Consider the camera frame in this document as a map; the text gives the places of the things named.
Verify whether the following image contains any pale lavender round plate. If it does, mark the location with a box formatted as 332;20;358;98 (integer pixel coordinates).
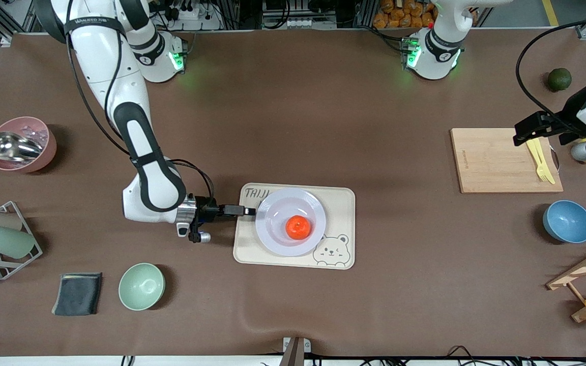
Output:
255;188;327;257

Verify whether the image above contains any wooden cutting board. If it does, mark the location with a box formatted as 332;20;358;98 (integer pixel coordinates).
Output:
450;128;564;194

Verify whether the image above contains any yellow plastic fork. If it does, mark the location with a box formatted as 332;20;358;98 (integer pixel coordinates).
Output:
526;141;551;182

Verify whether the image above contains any dark green lime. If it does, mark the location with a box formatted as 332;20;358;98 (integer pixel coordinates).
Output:
547;68;573;92

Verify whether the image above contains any blue bowl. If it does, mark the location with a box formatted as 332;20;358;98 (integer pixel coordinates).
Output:
543;200;586;244

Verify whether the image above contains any mint green bowl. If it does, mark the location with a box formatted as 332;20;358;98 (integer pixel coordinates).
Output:
118;263;166;311

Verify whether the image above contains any cream bear print tray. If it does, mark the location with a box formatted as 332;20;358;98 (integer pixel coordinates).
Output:
233;183;356;270

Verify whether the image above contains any wooden peg rack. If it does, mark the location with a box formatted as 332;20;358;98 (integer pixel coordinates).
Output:
546;239;586;323

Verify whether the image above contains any dark grey folded cloth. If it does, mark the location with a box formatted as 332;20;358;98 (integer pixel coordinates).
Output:
51;272;103;317

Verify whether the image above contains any pile of orange fruit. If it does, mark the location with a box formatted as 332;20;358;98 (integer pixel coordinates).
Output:
373;0;477;29

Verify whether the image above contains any pink bowl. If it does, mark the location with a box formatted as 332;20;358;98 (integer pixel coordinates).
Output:
0;116;57;173

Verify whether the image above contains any clear ice cube pile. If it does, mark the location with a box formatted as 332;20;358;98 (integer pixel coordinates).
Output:
17;119;50;149

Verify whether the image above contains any white power strip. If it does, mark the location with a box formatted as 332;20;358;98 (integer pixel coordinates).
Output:
163;0;222;31

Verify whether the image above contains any mint green cup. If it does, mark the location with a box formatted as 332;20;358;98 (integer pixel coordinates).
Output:
0;225;36;259

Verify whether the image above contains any shiny metal scoop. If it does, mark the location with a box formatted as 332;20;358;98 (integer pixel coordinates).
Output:
0;131;44;160

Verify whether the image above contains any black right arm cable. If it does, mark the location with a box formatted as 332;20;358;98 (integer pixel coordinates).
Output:
67;15;216;205

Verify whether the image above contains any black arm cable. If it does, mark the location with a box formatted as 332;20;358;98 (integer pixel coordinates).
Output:
515;14;586;134
67;15;216;205

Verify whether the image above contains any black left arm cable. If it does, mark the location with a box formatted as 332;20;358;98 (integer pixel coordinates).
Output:
515;14;586;134

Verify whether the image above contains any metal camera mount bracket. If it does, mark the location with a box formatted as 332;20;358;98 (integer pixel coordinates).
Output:
279;337;311;366

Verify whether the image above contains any white wire cup rack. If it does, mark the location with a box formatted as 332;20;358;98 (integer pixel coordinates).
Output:
0;201;43;281

